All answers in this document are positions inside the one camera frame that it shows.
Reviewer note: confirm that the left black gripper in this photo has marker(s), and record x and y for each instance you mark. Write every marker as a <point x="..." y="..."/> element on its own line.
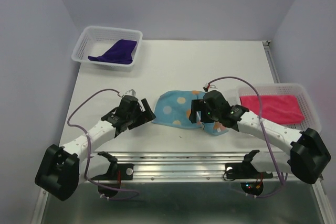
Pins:
<point x="145" y="116"/>

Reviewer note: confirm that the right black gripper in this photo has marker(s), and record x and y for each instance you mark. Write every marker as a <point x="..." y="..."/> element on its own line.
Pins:
<point x="198" y="104"/>

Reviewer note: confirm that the light blue towel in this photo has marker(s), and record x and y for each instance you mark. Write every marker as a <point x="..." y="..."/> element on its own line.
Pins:
<point x="173" y="109"/>

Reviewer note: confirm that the pink towel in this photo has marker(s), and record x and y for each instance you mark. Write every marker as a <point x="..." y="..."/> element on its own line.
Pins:
<point x="281" y="109"/>

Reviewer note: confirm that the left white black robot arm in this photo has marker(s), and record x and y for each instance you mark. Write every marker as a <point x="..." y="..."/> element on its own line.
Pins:
<point x="63" y="168"/>

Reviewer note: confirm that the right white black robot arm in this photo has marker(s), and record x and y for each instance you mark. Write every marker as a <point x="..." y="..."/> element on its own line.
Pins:
<point x="303" y="153"/>

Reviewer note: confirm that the purple towel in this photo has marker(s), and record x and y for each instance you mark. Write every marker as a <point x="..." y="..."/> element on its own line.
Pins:
<point x="119" y="53"/>

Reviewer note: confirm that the white source basket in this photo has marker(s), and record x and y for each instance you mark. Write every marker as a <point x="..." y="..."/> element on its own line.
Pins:
<point x="95" y="41"/>

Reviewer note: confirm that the white target basket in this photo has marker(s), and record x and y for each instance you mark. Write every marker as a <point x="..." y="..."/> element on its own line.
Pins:
<point x="250" y="98"/>

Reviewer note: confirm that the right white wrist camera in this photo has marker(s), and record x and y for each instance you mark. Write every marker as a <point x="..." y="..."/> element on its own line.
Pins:
<point x="209" y="87"/>

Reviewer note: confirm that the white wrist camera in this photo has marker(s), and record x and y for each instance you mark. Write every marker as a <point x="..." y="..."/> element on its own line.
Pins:
<point x="130" y="92"/>
<point x="209" y="87"/>

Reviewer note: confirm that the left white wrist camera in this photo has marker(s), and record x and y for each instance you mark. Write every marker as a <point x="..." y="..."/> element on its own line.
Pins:
<point x="130" y="92"/>

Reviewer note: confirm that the aluminium mounting rail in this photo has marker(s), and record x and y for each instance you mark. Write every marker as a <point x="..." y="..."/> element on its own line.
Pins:
<point x="178" y="166"/>

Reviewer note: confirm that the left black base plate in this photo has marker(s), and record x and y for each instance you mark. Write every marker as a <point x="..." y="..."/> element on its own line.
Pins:
<point x="120" y="172"/>

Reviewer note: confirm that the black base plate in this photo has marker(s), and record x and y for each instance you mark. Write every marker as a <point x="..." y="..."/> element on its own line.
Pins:
<point x="120" y="172"/>
<point x="243" y="171"/>

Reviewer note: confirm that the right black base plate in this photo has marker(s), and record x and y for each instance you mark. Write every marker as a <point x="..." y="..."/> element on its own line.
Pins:
<point x="243" y="171"/>

